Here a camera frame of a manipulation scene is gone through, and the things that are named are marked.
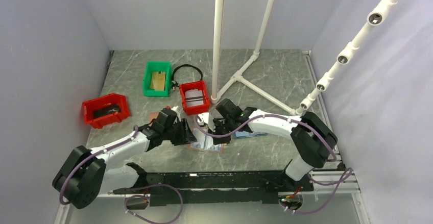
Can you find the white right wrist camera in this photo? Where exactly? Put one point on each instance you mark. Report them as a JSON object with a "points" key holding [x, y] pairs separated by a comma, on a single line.
{"points": [[206, 119]]}

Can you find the black item in red bin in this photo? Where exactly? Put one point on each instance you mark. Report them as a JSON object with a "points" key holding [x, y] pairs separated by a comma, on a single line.
{"points": [[110, 109]]}

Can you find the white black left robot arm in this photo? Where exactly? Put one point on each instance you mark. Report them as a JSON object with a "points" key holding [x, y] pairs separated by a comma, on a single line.
{"points": [[88, 172]]}

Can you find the tan card holder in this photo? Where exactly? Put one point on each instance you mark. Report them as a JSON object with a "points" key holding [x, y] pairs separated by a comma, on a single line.
{"points": [[153, 116], [204, 143]]}

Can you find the blue card holder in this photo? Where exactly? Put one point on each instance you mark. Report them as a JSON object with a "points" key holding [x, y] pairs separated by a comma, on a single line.
{"points": [[245, 134]]}

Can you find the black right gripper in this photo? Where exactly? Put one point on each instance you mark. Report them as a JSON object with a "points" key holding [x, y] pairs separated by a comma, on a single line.
{"points": [[218, 140]]}

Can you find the green bin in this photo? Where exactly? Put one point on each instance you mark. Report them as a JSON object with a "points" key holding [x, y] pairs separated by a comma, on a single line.
{"points": [[153, 66]]}

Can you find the small red bin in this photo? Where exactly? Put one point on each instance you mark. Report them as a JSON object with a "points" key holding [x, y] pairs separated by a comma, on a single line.
{"points": [[197, 109]]}

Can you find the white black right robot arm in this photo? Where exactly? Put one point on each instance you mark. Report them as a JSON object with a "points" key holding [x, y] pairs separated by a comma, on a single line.
{"points": [[313, 139]]}

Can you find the white PVC camera pole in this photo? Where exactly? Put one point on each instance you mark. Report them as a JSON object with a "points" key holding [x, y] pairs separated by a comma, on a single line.
{"points": [[375, 18]]}

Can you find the white cards in red bin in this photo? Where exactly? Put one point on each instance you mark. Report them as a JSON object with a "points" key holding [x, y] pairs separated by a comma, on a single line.
{"points": [[194, 97]]}

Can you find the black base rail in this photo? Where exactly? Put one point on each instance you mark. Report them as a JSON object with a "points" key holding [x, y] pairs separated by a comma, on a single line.
{"points": [[264, 186]]}

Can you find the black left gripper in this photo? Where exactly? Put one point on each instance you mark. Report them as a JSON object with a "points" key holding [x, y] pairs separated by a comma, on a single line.
{"points": [[183, 139]]}

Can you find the large red bin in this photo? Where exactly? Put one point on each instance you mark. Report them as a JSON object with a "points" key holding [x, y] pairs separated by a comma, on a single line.
{"points": [[97, 123]]}

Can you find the yellow cards in green bin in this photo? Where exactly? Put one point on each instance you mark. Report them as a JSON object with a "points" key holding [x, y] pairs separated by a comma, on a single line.
{"points": [[158, 81]]}

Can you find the tan closed card holder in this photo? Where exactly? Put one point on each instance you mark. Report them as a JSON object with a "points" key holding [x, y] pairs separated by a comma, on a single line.
{"points": [[153, 116]]}

